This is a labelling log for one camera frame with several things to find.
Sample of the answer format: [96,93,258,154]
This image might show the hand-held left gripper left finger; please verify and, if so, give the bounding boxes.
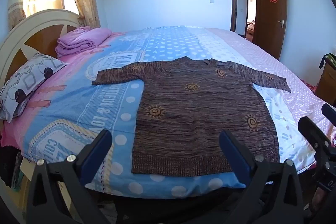
[26,129,113,224]

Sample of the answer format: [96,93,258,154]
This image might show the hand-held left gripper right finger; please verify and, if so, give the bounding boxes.
[219,130,306,224]

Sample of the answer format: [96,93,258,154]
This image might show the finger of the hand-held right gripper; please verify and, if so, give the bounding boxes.
[298,116,332,159]
[321,103,336,133]

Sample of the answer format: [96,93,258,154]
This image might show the brown knitted sun-pattern sweater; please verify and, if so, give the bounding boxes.
[91,56,292,177]

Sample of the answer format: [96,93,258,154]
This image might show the dark clothes pile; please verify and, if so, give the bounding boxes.
[0,145,24,188]

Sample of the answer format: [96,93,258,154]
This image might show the wooden bedside cabinet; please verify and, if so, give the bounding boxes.
[314,59,336,106]

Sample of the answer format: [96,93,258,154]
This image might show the black green bag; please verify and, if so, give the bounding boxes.
[319,53,336,69]

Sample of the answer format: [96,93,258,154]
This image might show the blue pink printed bedsheet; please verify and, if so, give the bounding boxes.
[0,25,328,198]

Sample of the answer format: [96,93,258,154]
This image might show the cream bed side board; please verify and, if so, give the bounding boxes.
[19,158,34,181]

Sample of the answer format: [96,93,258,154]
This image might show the white grey patterned pillow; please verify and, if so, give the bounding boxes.
[0,53,67,123]

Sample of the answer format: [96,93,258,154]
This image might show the brown wooden door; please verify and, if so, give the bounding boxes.
[252,0,287,60]

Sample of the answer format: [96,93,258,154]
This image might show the brown sofa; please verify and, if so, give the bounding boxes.
[247,21,256,38]

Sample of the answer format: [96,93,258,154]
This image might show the folded pink quilt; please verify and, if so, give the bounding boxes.
[55,27,113,59]

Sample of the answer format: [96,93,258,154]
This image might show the cream and wood headboard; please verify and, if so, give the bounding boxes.
[0,9,82,89]

